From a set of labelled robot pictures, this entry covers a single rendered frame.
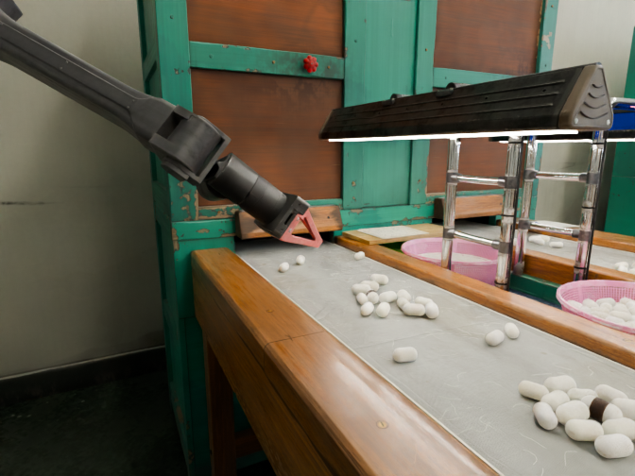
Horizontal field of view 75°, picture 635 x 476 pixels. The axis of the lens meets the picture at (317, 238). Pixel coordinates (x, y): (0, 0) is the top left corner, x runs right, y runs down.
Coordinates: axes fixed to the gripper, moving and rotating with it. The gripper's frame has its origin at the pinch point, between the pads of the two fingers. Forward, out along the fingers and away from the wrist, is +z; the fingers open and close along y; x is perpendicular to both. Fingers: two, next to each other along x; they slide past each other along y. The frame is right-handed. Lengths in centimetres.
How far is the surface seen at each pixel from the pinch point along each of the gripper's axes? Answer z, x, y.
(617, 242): 82, -52, 8
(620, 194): 224, -162, 109
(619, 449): 15.9, 3.0, -42.4
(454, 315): 24.9, -3.1, -9.9
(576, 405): 16.8, 1.3, -37.2
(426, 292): 27.5, -5.4, 1.7
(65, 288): -17, 64, 132
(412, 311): 18.6, 0.4, -7.5
